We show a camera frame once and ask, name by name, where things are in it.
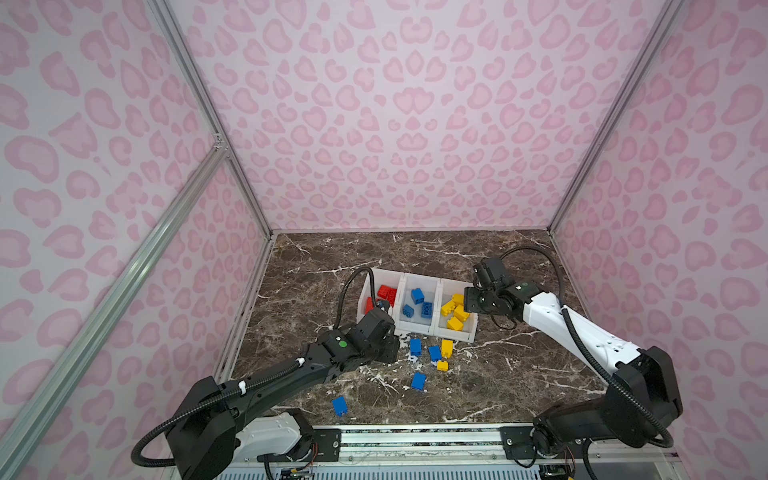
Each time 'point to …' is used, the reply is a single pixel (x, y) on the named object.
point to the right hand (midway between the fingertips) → (474, 299)
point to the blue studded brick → (427, 310)
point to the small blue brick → (408, 311)
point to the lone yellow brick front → (448, 308)
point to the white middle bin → (416, 323)
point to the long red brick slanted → (387, 292)
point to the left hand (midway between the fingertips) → (395, 340)
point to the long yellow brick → (454, 324)
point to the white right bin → (446, 290)
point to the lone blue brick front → (340, 406)
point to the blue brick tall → (416, 347)
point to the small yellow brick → (442, 365)
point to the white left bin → (393, 279)
